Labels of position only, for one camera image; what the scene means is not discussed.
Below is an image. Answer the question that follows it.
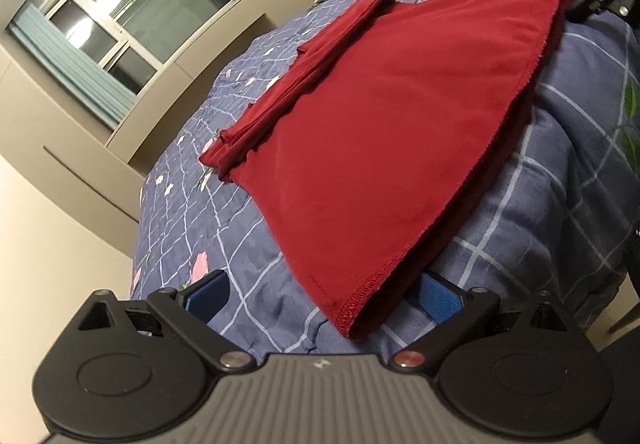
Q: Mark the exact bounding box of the window with teal curtains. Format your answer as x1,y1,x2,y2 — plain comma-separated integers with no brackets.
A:
8,0,235,129

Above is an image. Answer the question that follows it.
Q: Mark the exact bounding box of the blue plaid floral bedspread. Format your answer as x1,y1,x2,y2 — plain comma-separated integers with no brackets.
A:
131,0,639,357

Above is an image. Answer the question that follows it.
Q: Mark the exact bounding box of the beige built-in window cabinet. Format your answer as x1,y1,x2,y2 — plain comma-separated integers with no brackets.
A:
1,0,314,253

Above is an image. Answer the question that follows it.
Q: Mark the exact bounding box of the red long-sleeve sweater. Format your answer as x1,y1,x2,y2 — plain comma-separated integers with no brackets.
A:
201,0,574,340

